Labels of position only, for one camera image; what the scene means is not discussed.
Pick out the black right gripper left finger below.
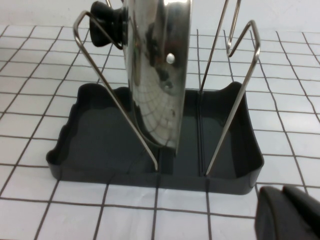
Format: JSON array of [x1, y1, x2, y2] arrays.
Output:
[[254, 186, 312, 240]]

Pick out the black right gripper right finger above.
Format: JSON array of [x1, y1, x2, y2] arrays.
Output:
[[282, 184, 320, 240]]

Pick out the steel pot lid black knob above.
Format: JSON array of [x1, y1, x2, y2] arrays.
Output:
[[89, 0, 195, 159]]

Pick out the white black-grid tablecloth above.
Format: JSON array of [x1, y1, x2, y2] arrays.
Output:
[[0, 24, 320, 240]]

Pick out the black tray wire lid rack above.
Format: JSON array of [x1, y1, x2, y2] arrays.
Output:
[[45, 0, 265, 196]]

